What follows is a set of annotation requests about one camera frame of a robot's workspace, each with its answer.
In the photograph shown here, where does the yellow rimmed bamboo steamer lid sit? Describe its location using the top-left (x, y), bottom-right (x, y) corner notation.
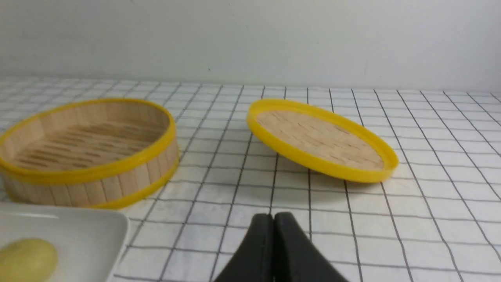
top-left (247, 99), bottom-right (399, 183)

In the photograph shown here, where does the white square plate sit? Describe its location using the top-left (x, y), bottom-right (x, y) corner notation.
top-left (0, 203), bottom-right (130, 282)

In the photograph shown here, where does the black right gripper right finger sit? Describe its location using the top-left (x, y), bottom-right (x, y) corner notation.
top-left (273, 212), bottom-right (347, 282)

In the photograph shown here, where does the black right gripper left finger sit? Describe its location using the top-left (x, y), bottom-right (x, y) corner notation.
top-left (215, 213), bottom-right (274, 282)

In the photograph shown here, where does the yellow steamed bun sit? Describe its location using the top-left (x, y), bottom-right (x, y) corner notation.
top-left (0, 239), bottom-right (59, 282)

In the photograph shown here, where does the yellow rimmed bamboo steamer basket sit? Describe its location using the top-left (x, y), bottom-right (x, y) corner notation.
top-left (1, 98), bottom-right (180, 209)

